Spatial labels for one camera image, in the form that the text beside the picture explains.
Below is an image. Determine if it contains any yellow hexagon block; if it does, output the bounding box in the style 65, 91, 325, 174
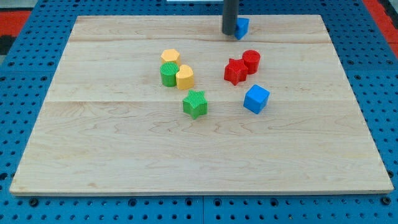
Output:
160, 49, 180, 66

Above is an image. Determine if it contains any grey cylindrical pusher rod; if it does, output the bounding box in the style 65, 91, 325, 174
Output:
221, 0, 239, 35

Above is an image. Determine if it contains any green cylinder block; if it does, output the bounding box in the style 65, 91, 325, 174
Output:
160, 62, 179, 87

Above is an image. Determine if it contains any green star block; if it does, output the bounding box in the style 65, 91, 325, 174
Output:
182, 90, 208, 119

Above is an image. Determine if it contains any red star block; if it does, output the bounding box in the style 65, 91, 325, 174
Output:
224, 58, 248, 85

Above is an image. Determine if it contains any yellow heart block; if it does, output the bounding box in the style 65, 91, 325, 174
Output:
175, 65, 195, 90

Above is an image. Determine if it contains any blue triangular block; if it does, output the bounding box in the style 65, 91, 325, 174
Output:
234, 17, 249, 40

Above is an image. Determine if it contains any blue cube block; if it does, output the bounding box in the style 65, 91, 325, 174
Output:
243, 85, 270, 114

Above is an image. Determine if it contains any red cylinder block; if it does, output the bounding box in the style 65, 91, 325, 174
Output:
242, 50, 261, 75

